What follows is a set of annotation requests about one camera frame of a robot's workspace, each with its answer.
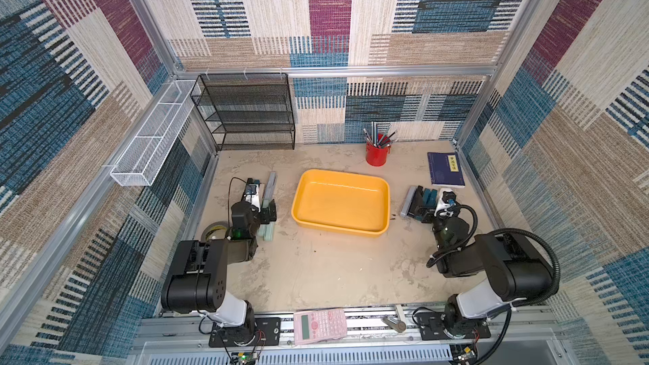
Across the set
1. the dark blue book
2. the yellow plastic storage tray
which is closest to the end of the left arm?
the yellow plastic storage tray

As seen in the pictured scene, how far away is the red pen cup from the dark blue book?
209mm

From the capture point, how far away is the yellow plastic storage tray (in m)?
0.90

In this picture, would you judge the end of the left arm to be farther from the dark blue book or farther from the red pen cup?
the dark blue book

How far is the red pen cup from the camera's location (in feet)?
3.55

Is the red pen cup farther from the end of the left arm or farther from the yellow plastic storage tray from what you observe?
the end of the left arm

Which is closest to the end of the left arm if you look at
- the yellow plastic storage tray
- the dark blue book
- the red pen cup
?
the yellow plastic storage tray

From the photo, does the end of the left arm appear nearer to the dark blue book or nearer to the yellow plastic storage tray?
the yellow plastic storage tray

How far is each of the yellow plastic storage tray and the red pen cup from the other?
0.10 meters

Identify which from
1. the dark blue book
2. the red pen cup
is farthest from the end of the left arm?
the dark blue book

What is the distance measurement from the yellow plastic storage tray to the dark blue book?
0.85 feet

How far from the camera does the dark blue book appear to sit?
1.08 m

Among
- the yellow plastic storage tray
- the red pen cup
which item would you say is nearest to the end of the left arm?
the yellow plastic storage tray
